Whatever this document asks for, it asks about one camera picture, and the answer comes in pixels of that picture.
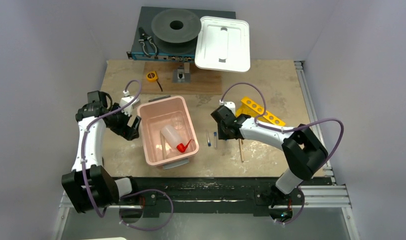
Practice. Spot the blue capped test tube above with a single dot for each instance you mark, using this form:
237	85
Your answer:
208	138

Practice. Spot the grey filament spool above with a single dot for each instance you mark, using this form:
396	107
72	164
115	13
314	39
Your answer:
176	31

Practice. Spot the dark network switch box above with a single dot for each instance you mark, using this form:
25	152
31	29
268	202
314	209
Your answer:
146	16

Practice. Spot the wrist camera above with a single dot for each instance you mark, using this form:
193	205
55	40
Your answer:
229	104
128	102

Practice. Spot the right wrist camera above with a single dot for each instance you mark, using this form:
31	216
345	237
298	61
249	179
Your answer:
229	104

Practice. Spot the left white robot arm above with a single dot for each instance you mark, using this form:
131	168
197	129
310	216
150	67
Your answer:
89	186

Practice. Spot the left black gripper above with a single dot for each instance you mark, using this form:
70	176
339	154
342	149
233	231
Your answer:
125	131

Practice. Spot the yellow test tube rack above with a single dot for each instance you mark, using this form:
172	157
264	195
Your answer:
253	109

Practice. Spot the far grey bin latch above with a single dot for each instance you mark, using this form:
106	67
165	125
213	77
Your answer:
159	98

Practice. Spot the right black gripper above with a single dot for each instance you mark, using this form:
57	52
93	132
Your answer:
223	122

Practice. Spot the grey bin latch handle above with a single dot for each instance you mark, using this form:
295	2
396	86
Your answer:
175	164

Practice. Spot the clear petri dish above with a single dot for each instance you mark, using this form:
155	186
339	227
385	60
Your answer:
177	122

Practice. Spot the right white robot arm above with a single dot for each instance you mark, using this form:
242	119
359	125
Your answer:
303	151

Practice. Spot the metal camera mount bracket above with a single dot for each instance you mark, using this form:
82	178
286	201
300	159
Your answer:
182	74

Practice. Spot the pink plastic bin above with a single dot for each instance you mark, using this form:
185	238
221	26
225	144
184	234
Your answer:
154	116

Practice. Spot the yellow tape measure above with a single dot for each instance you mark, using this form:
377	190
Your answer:
153	77

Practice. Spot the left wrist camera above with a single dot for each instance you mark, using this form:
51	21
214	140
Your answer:
128	102

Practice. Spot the black handled pliers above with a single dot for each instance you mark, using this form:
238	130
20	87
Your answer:
144	39

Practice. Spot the thin wooden stick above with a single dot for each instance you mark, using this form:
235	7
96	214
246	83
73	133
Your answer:
241	150

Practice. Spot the red capped wash bottle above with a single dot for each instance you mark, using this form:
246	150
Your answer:
174	139

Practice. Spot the white plastic bin lid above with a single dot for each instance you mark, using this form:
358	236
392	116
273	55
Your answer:
223	44

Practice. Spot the thick wooden dowel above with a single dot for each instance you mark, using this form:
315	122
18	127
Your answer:
163	147

